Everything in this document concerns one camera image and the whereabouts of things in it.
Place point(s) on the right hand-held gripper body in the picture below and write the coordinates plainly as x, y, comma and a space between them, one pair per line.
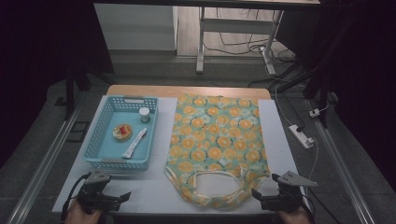
286, 199

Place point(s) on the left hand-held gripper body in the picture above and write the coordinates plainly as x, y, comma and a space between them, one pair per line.
93, 199

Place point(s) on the blue plastic basket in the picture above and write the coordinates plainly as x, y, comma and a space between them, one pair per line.
109, 149

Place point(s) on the white tube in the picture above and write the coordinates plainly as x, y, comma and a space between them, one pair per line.
134, 143

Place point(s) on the orange floral tote bag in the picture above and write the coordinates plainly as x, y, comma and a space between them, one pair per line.
214, 137

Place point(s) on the small jar with white lid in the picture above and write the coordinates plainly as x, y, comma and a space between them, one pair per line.
144, 115

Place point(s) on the person's right hand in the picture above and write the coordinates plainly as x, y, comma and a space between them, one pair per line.
294, 218

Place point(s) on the person's left hand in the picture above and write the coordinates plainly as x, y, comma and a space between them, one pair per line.
81, 216

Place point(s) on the white table mat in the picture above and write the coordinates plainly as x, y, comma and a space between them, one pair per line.
162, 189

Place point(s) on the white power strip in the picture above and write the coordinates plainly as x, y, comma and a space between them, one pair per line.
300, 136

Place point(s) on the black floor plate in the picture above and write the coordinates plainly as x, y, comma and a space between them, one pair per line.
77, 132

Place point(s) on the small white adapter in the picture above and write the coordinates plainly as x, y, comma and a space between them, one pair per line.
315, 113

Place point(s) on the black metal stand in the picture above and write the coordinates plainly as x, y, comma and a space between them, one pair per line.
323, 93
70, 93

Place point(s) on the white cabinet panel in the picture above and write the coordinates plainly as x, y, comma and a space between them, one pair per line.
134, 28

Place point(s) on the aluminium rail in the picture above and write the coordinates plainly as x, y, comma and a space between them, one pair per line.
342, 174
46, 165

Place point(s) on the white desk frame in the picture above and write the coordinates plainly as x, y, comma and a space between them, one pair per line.
236, 25

